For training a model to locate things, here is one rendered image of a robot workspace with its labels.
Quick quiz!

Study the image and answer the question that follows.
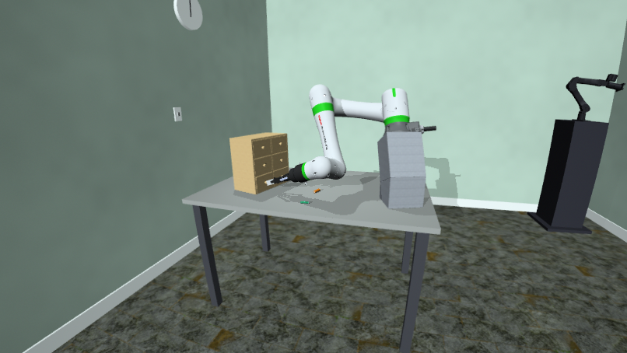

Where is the brown wooden drawer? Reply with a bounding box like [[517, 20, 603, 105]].
[[273, 167, 289, 186], [254, 156, 272, 176], [252, 138, 271, 158], [271, 135, 287, 153], [255, 172, 274, 193], [272, 151, 288, 170]]

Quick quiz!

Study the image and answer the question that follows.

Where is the small wooden chest of drawers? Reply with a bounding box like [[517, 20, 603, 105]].
[[229, 133, 280, 194]]

